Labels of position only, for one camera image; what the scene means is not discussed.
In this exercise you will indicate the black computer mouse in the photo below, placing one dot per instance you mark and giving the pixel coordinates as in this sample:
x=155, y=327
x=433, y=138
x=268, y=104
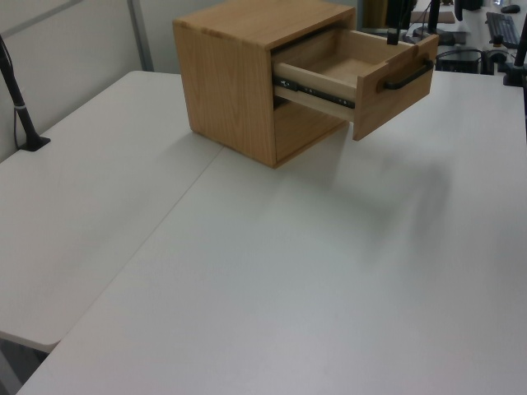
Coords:
x=510, y=8

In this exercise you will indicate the grey metal partition post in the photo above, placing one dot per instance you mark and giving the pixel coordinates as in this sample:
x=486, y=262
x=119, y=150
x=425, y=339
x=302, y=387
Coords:
x=142, y=37

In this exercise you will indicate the brown desk mat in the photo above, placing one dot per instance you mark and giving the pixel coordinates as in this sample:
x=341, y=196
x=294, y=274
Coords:
x=446, y=17

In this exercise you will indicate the black metal drawer slide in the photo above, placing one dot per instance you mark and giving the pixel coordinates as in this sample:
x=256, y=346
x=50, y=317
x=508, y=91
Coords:
x=313, y=91

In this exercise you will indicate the black computer keyboard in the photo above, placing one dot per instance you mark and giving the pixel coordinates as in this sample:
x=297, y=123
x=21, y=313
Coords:
x=503, y=29

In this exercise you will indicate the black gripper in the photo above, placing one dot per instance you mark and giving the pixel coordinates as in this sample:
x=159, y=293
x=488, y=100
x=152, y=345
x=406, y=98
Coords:
x=400, y=8

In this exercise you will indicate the black clamped camera pole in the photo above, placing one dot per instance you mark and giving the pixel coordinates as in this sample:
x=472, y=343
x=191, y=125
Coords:
x=514, y=74

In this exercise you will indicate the black monitor stand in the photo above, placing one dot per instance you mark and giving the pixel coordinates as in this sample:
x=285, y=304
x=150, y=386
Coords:
x=433, y=16

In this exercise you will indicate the black camera stand pole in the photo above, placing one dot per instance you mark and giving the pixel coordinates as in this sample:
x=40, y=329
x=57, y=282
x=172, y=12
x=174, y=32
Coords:
x=23, y=119

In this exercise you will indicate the black computer tower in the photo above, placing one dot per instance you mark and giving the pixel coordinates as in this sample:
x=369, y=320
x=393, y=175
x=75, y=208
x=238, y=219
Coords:
x=459, y=61

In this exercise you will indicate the wooden two-drawer cabinet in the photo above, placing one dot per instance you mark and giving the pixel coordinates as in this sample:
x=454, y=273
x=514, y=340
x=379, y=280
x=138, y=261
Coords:
x=222, y=90

